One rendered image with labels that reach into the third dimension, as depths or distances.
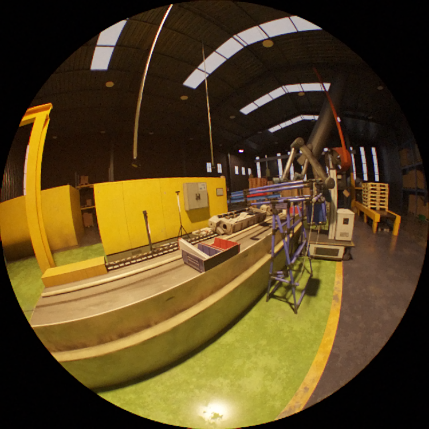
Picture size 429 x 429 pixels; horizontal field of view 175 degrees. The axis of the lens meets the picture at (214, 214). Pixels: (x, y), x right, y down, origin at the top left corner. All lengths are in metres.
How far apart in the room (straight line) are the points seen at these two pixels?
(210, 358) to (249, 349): 0.36
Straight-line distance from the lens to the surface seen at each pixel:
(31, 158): 3.79
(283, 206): 2.40
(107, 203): 3.48
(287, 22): 9.26
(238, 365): 1.42
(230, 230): 1.87
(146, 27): 9.05
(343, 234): 3.09
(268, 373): 1.42
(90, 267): 1.42
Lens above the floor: 1.34
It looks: 9 degrees down
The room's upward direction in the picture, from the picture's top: 4 degrees counter-clockwise
